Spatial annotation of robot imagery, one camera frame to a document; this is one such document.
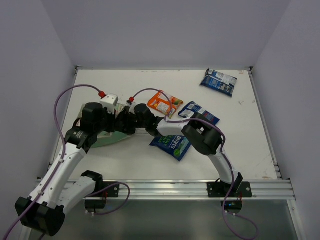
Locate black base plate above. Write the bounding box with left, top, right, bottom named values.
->
left=206, top=181, right=253, bottom=198
left=84, top=180, right=121, bottom=198

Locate dark blue white snack packet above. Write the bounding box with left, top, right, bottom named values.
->
left=178, top=101, right=220, bottom=125

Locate blue green crisps packet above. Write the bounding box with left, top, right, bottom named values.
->
left=149, top=135, right=191, bottom=162

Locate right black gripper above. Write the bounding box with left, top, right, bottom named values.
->
left=114, top=110, right=147, bottom=134

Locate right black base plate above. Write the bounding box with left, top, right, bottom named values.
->
left=206, top=181, right=253, bottom=198

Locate orange snack packet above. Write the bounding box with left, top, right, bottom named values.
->
left=147, top=91, right=184, bottom=119

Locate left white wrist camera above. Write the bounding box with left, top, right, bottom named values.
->
left=99, top=93, right=119, bottom=114

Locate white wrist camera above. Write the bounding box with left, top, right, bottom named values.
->
left=99, top=93, right=119, bottom=114
left=126, top=96, right=137, bottom=109

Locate aluminium mounting rail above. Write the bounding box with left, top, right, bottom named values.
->
left=36, top=178, right=296, bottom=201

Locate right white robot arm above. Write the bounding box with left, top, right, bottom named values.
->
left=115, top=104, right=243, bottom=197

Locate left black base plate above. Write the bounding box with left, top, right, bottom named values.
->
left=84, top=180, right=121, bottom=198

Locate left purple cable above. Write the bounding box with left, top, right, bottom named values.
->
left=0, top=84, right=131, bottom=240

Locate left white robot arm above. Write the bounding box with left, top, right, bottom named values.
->
left=14, top=102, right=116, bottom=237

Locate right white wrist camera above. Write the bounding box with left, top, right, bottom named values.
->
left=126, top=96, right=137, bottom=109

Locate green printed paper bag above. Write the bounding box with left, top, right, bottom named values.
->
left=73, top=103, right=131, bottom=148

